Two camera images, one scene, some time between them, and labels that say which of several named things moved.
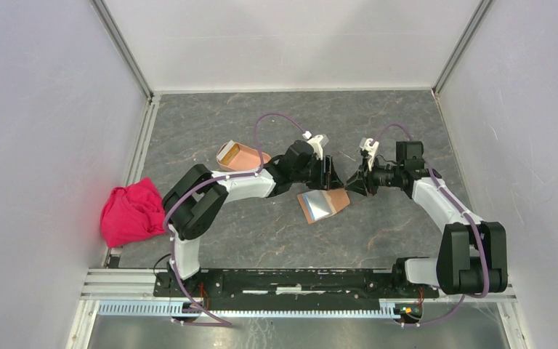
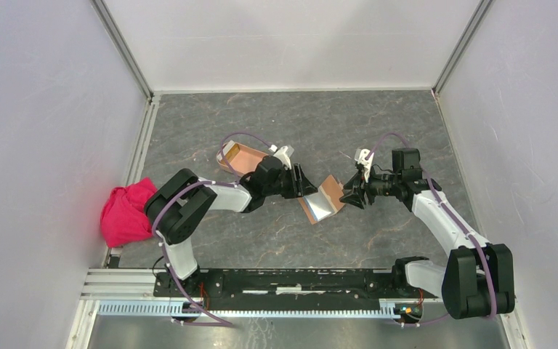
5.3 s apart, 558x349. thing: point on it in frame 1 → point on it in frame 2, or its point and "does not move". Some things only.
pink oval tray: (233, 156) does not move
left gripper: (328, 180) → (303, 187)
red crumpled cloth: (133, 212) does not move
